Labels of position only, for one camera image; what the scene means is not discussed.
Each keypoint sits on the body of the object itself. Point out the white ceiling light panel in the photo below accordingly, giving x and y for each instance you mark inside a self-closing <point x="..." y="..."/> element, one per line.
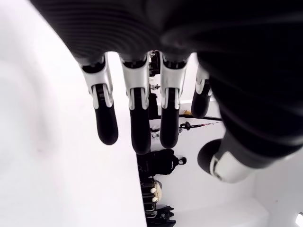
<point x="299" y="221"/>

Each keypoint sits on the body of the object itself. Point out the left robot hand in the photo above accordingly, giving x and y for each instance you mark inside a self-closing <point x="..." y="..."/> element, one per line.
<point x="213" y="47"/>

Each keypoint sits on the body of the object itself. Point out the black tall cabinet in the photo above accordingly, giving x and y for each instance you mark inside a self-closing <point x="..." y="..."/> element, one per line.
<point x="153" y="106"/>

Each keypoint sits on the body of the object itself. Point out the black fabric bundle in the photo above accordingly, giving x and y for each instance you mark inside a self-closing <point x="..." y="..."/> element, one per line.
<point x="165" y="217"/>

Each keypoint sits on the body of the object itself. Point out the black backpack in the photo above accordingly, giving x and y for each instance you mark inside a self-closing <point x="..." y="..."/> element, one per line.
<point x="158" y="163"/>

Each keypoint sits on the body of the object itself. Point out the black gantry beam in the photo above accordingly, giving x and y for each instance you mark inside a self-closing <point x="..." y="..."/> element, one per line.
<point x="201" y="116"/>

